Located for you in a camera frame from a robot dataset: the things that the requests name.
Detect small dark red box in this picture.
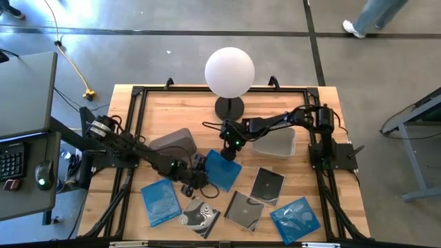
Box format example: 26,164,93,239
3,178,22,192

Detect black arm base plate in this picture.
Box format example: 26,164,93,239
90,151,139,170
307,141,365,171

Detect glossy blue jewel case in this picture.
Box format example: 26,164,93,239
269,196,322,246
140,178,183,228

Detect black aluminium frame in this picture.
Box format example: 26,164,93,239
79,76,371,242

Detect black computer mouse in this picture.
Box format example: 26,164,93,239
34,159,56,192

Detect translucent plastic bin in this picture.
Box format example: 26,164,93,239
252,126,297,158
148,127,198,163

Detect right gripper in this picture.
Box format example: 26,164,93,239
219,118,246,162

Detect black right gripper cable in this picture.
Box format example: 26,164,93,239
201,120,225,132

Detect black keyboard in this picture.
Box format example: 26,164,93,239
0,142,28,183

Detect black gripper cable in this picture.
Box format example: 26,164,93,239
201,120,225,132
199,181,221,200

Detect person's dark shoe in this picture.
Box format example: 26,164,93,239
0,2,26,20

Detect silver metal bracket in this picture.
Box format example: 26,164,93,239
302,242,341,248
109,240,150,248

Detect swirl pattern jewel case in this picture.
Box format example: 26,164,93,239
177,196,222,240

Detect clear jewel case black insert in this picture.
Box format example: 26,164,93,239
249,167,286,207

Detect clear jewel case grey insert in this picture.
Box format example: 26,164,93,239
223,190,266,232

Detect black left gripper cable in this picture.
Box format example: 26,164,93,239
199,181,221,200

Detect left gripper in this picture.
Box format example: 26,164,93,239
180,153,210,198

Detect grey metal table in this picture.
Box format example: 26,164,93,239
380,85,441,203

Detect person's white shoe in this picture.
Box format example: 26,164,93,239
342,19,367,39

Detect yellow extension cable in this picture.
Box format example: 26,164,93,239
43,0,97,101

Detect person's leg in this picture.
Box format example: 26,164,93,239
351,0,409,35

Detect black floor cable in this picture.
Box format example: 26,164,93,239
53,85,112,114

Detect dark grey desk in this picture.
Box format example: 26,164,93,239
0,130,62,222

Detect white globe lamp black stand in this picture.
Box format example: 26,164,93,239
204,46,256,122

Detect plain blue jewel case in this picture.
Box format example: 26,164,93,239
203,148,243,193

